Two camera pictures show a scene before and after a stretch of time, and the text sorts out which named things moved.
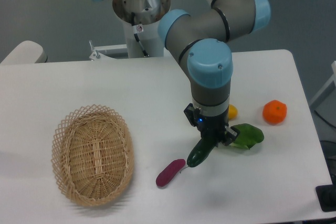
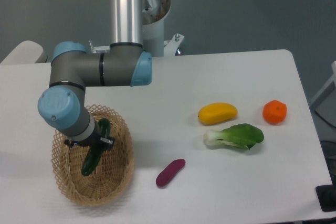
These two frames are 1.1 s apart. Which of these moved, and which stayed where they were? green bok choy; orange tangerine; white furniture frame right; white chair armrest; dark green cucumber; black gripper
Moved: black gripper; dark green cucumber
Stayed: white chair armrest; orange tangerine; white furniture frame right; green bok choy
